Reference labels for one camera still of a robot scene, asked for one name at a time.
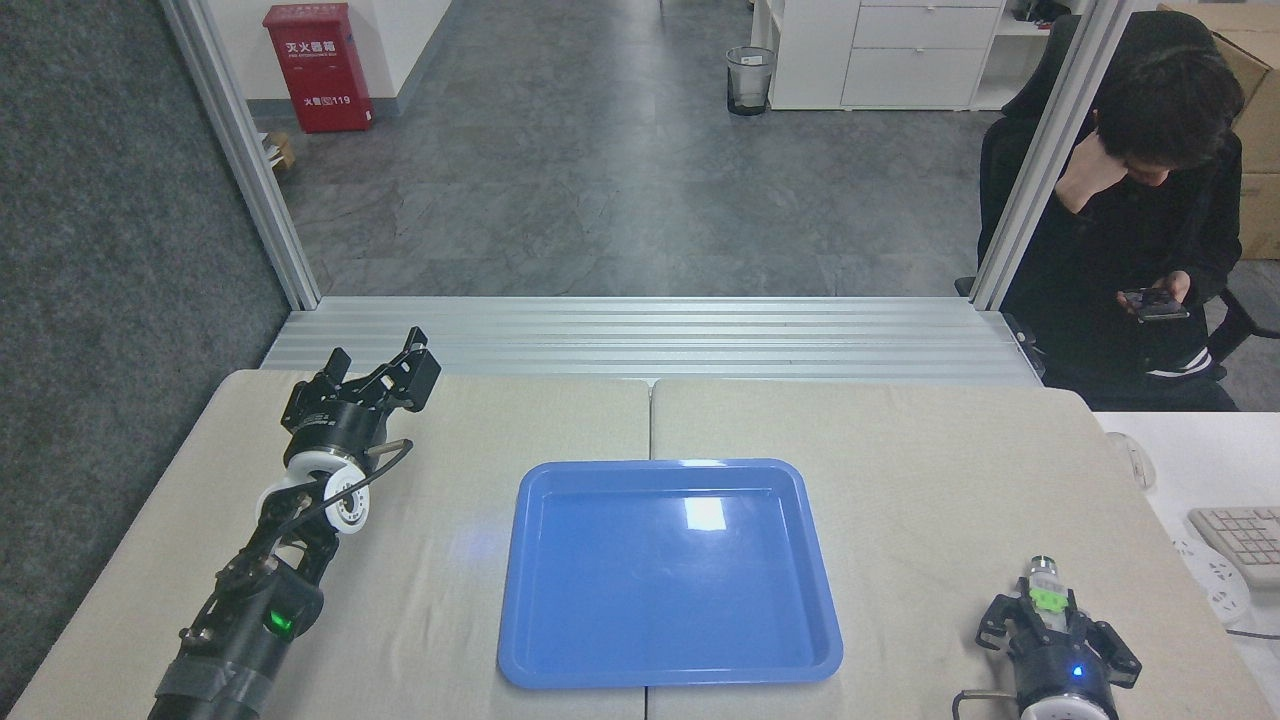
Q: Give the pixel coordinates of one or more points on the large cardboard box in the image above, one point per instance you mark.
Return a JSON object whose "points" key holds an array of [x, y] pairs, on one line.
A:
{"points": [[1262, 110]]}

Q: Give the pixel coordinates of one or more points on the white computer mouse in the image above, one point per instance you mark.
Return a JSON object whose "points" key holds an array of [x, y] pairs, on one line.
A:
{"points": [[1135, 462]]}

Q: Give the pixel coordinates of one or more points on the silver aluminium rail platform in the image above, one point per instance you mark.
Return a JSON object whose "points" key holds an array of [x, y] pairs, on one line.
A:
{"points": [[600, 335]]}

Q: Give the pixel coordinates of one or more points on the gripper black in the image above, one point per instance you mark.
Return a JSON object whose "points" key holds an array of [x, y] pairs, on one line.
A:
{"points": [[340, 425], [1055, 670]]}

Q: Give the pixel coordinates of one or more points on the white drawer cabinet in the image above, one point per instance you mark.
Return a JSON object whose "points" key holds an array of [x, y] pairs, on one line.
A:
{"points": [[900, 55]]}

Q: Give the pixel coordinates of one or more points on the grey mesh trash bin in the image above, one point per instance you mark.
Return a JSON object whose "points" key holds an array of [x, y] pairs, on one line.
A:
{"points": [[750, 80]]}

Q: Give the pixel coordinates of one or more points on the blue plastic tray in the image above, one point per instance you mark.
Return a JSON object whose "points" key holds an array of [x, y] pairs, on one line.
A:
{"points": [[670, 590]]}

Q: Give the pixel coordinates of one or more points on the red fire extinguisher box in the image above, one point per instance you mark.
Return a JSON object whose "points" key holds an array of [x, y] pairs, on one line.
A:
{"points": [[318, 70]]}

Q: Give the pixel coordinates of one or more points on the silver aluminium post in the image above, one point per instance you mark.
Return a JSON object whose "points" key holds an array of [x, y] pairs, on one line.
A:
{"points": [[240, 150], [1065, 130]]}

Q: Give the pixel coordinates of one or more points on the white power strip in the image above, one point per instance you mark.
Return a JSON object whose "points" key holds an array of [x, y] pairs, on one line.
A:
{"points": [[1215, 585]]}

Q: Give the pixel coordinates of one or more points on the green and white switch part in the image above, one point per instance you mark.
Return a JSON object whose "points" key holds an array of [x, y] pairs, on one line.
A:
{"points": [[1047, 595]]}

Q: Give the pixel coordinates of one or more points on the black smartphone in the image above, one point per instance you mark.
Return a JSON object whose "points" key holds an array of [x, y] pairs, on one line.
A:
{"points": [[1152, 305]]}

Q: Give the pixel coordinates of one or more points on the small cardboard box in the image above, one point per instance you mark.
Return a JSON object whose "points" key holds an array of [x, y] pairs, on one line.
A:
{"points": [[278, 152]]}

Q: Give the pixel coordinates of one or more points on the white computer keyboard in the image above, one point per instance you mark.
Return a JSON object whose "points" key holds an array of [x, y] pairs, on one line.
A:
{"points": [[1245, 540]]}

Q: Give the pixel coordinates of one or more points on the person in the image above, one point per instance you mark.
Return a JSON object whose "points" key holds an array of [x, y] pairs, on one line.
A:
{"points": [[1130, 250]]}

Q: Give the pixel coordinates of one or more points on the person's right hand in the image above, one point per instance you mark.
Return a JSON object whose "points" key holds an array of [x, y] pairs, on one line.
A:
{"points": [[1082, 178]]}

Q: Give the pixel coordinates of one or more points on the person's left hand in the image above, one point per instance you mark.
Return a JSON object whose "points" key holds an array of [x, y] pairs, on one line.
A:
{"points": [[1170, 288]]}

